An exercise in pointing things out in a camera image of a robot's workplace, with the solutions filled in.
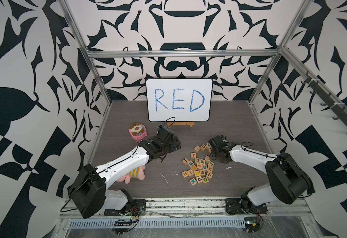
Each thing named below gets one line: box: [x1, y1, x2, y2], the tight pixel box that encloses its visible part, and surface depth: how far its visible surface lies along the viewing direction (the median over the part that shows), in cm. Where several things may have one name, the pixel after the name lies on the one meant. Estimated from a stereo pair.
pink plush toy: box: [116, 165, 146, 184], surface depth 81 cm
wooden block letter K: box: [189, 177, 198, 186], surface depth 82 cm
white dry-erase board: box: [145, 78, 214, 122], surface depth 98 cm
